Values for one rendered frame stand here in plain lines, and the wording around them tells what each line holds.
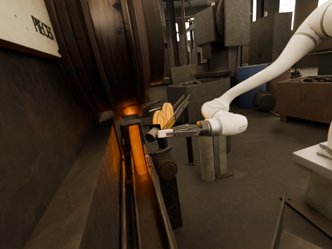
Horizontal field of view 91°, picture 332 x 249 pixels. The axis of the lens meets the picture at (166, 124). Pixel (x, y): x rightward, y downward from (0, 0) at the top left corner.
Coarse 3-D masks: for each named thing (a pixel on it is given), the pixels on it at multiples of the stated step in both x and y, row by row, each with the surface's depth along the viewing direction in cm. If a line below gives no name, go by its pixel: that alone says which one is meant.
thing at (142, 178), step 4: (144, 156) 74; (136, 172) 63; (148, 172) 61; (136, 176) 60; (140, 176) 60; (144, 176) 59; (148, 176) 59; (136, 180) 58; (140, 180) 57; (144, 180) 57
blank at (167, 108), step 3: (165, 105) 114; (168, 105) 116; (171, 105) 122; (162, 108) 113; (165, 108) 112; (168, 108) 116; (171, 108) 122; (165, 111) 112; (168, 111) 122; (171, 111) 122; (168, 114) 122; (171, 114) 122; (168, 117) 116
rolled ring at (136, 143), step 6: (132, 126) 58; (132, 132) 55; (138, 132) 55; (132, 138) 53; (138, 138) 53; (132, 144) 52; (138, 144) 52; (132, 150) 52; (138, 150) 52; (138, 156) 52; (138, 162) 52; (144, 162) 53; (138, 168) 54; (144, 168) 54; (138, 174) 57
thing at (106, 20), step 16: (96, 0) 28; (112, 0) 28; (96, 16) 28; (112, 16) 29; (128, 16) 29; (96, 32) 29; (112, 32) 30; (128, 32) 29; (112, 48) 31; (128, 48) 31; (112, 64) 32; (128, 64) 33; (112, 80) 34; (128, 80) 35; (128, 96) 39; (128, 112) 46
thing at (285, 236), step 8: (280, 208) 33; (280, 216) 31; (280, 224) 32; (280, 232) 35; (288, 232) 39; (272, 240) 27; (280, 240) 37; (288, 240) 37; (296, 240) 37; (304, 240) 37; (272, 248) 26; (280, 248) 36; (288, 248) 36; (296, 248) 36; (304, 248) 36; (312, 248) 35; (320, 248) 35
